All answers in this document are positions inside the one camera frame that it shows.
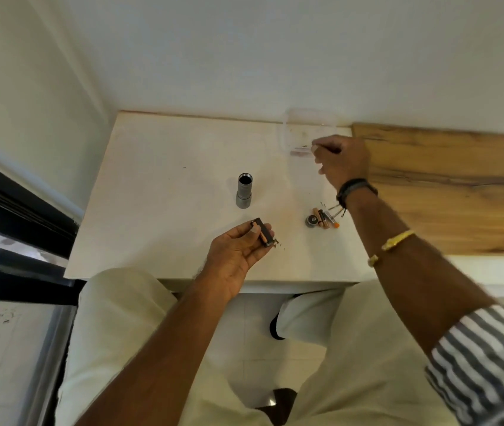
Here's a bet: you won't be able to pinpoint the gold bracelet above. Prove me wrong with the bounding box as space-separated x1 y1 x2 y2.
367 230 416 267

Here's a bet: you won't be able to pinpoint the person's left hand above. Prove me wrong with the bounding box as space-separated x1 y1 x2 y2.
206 222 275 302

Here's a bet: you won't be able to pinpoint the wooden board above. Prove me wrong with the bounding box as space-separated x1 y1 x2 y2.
351 122 504 256

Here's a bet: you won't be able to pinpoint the grey striped shirt sleeve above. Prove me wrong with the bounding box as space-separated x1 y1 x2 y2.
424 304 504 426

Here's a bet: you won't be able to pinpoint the cream trousers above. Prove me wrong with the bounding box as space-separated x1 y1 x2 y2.
54 267 459 426

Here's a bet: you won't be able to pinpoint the black battery holder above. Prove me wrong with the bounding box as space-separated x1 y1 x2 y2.
251 218 277 249

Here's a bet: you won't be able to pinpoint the clear plastic container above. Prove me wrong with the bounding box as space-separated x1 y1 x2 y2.
278 108 338 156

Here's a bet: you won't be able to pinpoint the black sliding door frame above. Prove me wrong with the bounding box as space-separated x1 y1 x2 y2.
0 150 80 426

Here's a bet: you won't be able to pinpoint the grey flashlight body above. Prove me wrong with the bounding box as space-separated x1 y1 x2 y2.
235 172 253 209

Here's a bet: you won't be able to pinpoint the black shoe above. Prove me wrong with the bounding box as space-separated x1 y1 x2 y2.
270 311 289 341
256 388 300 426

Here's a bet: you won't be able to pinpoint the black wristband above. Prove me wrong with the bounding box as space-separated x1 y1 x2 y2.
336 178 379 208

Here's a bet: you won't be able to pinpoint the person's right hand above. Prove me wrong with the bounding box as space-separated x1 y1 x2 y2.
311 135 371 192

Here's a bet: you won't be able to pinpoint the person's left forearm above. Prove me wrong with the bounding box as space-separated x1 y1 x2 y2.
74 274 235 426

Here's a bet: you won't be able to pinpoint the person's right forearm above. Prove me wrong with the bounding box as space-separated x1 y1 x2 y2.
344 187 499 354

